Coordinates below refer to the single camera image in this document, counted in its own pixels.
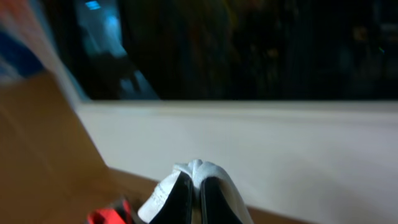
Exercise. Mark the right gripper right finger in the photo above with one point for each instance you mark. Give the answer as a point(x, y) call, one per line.
point(214, 207)

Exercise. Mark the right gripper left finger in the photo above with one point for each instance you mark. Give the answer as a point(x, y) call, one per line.
point(178, 206)

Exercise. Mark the white t-shirt with robot print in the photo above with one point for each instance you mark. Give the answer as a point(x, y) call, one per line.
point(198, 171)

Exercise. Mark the folded black red shorts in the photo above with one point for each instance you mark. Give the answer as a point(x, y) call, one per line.
point(117, 213)

